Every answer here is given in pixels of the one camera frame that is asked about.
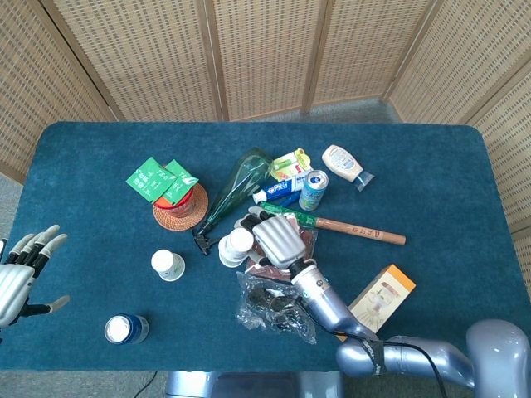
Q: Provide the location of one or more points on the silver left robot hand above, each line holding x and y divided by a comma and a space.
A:
14, 282

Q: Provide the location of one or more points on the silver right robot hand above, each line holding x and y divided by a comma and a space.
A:
278, 240

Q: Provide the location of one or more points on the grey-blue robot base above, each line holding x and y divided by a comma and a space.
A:
249, 385

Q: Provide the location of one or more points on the packaged brown cloth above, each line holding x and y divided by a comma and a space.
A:
269, 273

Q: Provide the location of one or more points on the small blue plastic item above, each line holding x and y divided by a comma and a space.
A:
290, 200

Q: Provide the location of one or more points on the white blue toothpaste tube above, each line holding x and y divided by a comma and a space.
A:
282, 188

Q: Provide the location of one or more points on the light green drink can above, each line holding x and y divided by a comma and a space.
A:
311, 195

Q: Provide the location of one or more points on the clear bag with dark contents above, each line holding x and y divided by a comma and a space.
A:
257, 307

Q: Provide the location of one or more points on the yellow green snack packet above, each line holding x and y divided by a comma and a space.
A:
288, 163

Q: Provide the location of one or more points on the wooden stick with green sleeve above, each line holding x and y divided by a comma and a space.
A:
361, 232

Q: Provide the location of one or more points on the woven rattan coaster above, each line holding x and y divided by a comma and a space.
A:
200, 205

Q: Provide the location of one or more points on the red plastic cup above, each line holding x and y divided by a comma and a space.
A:
182, 207

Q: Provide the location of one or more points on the cream squeeze sauce bottle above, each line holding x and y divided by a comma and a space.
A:
342, 161

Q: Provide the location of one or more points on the green tea sachet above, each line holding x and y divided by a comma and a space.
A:
147, 178
178, 184

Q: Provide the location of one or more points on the orange white cardboard box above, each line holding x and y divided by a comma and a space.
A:
394, 286

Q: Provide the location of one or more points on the dark blue drink can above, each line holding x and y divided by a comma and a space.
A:
132, 329

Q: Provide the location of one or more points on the blue felt table cloth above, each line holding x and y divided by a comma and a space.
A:
83, 166

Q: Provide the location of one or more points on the woven bamboo screen panel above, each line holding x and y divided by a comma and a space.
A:
145, 62
456, 62
265, 54
33, 83
510, 145
365, 49

